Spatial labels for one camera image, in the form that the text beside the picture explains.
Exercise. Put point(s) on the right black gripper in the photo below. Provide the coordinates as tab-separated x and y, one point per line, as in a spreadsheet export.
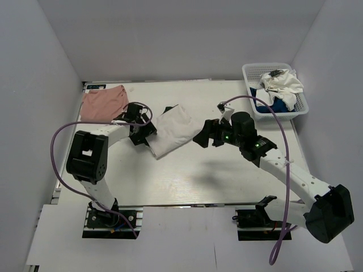
211	129

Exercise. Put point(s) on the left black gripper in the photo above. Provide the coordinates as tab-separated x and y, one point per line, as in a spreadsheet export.
148	130

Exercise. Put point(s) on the white and green t shirt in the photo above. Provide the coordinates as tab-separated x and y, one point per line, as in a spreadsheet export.
175	127

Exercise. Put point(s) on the blue t shirt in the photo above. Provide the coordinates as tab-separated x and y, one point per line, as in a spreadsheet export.
278	105

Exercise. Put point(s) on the plain white t shirt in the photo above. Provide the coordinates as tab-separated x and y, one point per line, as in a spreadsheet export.
282	84

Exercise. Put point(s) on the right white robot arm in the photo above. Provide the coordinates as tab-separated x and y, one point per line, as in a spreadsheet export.
324	210

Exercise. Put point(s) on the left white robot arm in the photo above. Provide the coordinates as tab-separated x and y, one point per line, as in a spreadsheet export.
88	157

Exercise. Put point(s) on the folded pink t shirt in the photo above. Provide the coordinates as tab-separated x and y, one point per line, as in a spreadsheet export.
103	105

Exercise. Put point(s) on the black label sticker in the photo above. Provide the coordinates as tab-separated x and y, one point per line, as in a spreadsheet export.
96	86

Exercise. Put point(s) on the white plastic basket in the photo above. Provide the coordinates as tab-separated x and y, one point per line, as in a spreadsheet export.
252	73

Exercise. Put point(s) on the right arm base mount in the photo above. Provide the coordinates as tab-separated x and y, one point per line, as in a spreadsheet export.
253	227

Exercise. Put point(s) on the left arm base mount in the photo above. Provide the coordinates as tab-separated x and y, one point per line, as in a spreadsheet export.
96	228

